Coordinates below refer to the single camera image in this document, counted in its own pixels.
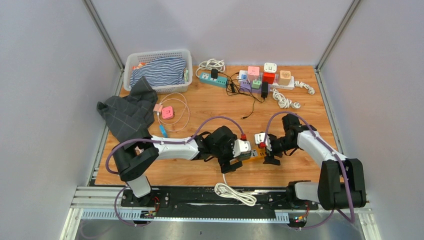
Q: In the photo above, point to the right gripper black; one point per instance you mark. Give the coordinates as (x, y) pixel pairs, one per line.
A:
(270, 158)

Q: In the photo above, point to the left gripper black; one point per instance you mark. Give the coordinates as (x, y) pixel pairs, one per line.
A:
(225, 164)

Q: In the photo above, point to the dark green cube socket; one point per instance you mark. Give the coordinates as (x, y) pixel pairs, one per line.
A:
(244, 156)

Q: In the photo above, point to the orange power strip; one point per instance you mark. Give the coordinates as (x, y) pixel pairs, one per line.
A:
(257, 153)

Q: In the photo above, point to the blue cube socket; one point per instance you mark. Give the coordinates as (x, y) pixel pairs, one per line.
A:
(163, 131)

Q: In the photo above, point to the pink cube adapter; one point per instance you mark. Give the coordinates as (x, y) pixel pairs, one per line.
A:
(167, 113)

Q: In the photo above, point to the light pink usb charger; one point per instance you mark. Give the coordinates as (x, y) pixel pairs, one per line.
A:
(158, 109)

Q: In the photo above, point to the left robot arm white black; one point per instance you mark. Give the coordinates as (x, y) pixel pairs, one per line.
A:
(133, 158)

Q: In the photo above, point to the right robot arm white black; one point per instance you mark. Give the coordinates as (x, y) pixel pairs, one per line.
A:
(341, 182)

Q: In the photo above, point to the red cube socket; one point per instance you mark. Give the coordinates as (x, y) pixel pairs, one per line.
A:
(268, 77)

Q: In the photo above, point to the tan cube socket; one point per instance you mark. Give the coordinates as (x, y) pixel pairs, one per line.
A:
(285, 77)

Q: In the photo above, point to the pink cube socket back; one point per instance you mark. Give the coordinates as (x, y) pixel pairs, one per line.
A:
(253, 73)

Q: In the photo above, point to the white cube socket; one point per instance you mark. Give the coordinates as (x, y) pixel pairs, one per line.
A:
(270, 67)

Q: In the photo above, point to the black power adapter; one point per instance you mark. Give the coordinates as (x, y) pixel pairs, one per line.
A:
(264, 89)

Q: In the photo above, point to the green small adapter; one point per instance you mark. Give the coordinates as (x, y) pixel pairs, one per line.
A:
(256, 84)

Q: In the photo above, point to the purple power strip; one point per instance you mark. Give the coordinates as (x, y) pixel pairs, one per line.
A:
(246, 86)

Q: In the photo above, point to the teal power strip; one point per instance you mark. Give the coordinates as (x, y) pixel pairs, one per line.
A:
(220, 81)

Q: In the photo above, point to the white long power strip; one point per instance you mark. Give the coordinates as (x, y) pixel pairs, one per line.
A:
(275, 84)

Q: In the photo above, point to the black charger on teal strip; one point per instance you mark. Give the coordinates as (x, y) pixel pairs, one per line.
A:
(214, 73)

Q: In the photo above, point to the white plastic basket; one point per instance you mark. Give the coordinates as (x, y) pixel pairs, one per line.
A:
(136, 60)

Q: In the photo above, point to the dark grey checked cloth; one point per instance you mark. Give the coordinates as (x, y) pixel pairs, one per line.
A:
(125, 116)

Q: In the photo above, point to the blue white striped cloth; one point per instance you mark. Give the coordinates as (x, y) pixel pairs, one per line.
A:
(162, 71)

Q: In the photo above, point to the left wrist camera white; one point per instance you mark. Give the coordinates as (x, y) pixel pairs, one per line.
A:
(240, 146)

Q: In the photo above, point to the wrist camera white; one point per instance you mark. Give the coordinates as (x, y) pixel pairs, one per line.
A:
(240, 146)
(262, 140)

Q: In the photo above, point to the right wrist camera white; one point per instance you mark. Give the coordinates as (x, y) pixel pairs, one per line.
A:
(262, 140)

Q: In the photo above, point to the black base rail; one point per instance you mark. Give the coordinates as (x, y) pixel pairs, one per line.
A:
(202, 202)

